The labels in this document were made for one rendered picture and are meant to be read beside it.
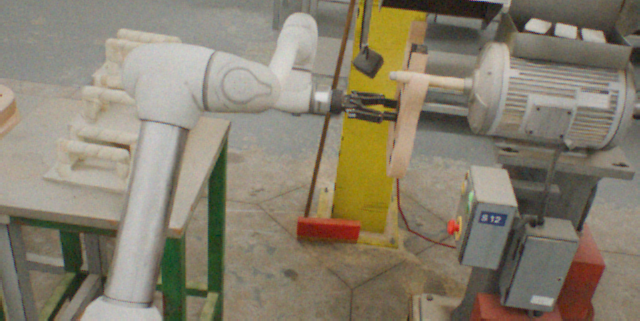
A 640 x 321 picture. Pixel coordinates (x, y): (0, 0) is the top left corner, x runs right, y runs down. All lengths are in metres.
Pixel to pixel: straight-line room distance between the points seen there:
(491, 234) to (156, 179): 0.79
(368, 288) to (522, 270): 1.13
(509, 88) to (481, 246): 0.40
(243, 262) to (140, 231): 1.61
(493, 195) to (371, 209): 1.54
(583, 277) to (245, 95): 1.21
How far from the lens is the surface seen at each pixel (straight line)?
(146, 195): 1.31
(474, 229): 1.54
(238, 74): 1.25
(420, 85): 1.65
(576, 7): 1.78
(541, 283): 1.88
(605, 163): 1.81
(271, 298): 2.73
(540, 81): 1.66
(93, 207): 1.69
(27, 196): 1.77
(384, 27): 2.58
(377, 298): 2.80
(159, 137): 1.31
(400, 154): 1.76
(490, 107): 1.62
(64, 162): 1.77
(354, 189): 2.94
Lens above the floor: 1.93
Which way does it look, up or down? 30 degrees down
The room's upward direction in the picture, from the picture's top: 7 degrees clockwise
